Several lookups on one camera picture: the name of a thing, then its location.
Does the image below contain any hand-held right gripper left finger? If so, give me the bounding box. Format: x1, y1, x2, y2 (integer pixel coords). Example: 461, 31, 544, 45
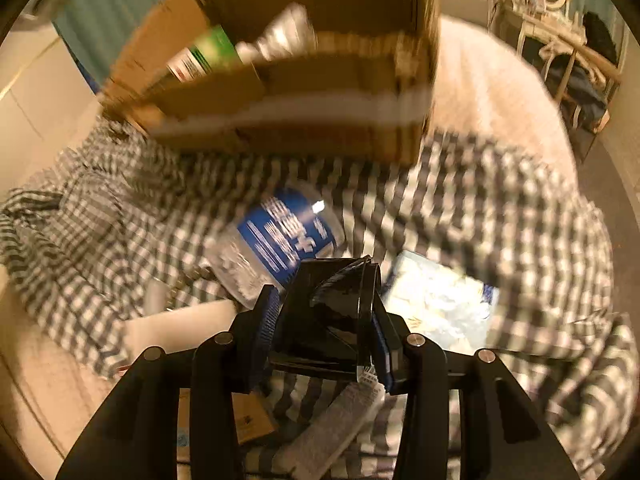
56, 284, 282, 480

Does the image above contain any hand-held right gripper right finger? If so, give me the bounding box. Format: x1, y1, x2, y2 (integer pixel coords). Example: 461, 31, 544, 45
372, 300, 571, 480

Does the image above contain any white plastic tube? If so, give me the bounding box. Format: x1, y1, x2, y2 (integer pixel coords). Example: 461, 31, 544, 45
287, 382, 386, 480

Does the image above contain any clear jar with blue label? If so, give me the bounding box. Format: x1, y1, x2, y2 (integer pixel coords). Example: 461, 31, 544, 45
205, 182, 346, 311

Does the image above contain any torn cardboard box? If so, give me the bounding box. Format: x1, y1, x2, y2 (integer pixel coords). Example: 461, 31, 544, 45
100, 0, 441, 166

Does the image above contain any white green-striped medicine box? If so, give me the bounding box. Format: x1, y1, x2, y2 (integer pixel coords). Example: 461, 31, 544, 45
165, 25, 241, 83

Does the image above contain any silver foil blister pack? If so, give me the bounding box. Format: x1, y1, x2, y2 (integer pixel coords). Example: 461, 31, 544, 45
235, 2, 318, 63

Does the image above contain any light blue tissue pack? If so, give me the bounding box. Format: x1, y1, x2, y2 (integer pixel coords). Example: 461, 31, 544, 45
382, 250, 501, 356

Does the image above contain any small brown cardboard box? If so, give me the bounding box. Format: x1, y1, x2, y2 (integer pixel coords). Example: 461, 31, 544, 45
177, 387, 277, 463

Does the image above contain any white block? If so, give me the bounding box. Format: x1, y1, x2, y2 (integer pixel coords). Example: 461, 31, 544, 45
125, 300, 241, 361

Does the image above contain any grey checked cloth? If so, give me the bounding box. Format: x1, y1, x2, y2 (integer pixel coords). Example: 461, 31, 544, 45
0, 120, 640, 480

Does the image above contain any wooden chair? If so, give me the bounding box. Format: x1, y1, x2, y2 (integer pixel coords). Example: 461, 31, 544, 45
542, 45, 623, 133

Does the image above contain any grey small fridge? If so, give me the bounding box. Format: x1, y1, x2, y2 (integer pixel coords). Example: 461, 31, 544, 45
437, 0, 501, 36

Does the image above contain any white dressing table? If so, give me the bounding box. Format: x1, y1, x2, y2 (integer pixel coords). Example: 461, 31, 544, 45
510, 5, 623, 126

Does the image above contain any wide green curtain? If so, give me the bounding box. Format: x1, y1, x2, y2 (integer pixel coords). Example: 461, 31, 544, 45
52, 0, 211, 96

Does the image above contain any black bag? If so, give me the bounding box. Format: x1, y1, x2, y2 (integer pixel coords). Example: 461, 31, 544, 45
582, 11, 621, 63

